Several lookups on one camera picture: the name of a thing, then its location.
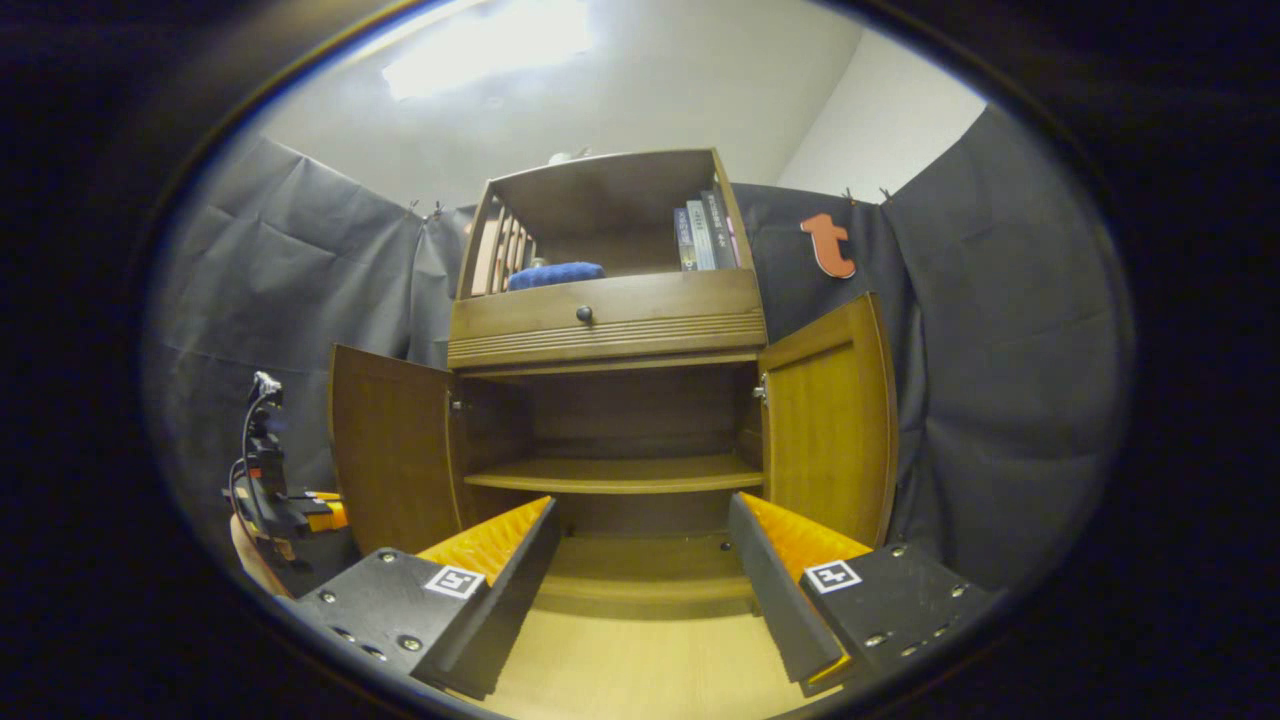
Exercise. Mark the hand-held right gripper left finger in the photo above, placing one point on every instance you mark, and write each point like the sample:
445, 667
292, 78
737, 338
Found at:
515, 600

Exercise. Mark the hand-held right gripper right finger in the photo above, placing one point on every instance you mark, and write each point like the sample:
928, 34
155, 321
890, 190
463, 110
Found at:
775, 590

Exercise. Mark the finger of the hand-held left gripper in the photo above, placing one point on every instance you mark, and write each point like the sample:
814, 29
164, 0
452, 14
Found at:
328, 512

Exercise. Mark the wooden shoe cabinet door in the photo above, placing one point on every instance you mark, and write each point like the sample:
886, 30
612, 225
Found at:
830, 430
390, 450

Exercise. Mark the wooden double-door shoe cabinet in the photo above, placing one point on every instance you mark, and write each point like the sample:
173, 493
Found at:
620, 205

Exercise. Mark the wooden cabinet shelf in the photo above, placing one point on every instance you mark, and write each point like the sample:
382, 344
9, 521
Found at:
620, 475

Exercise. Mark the metal door hinge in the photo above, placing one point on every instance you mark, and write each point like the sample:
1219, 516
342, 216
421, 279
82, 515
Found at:
760, 388

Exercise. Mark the wooden cabinet drawer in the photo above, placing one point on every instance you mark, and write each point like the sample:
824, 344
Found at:
680, 305

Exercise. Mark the blue folded towel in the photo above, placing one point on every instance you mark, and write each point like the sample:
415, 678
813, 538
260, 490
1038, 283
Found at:
555, 277

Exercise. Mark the pink book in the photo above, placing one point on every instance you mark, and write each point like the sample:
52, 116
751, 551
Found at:
734, 242

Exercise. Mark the grey book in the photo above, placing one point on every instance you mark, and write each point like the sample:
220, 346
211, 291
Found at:
701, 238

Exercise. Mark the dark blue book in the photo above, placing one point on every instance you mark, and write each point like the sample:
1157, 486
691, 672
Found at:
684, 240

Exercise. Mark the black book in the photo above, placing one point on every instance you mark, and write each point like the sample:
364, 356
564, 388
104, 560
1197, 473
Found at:
718, 230

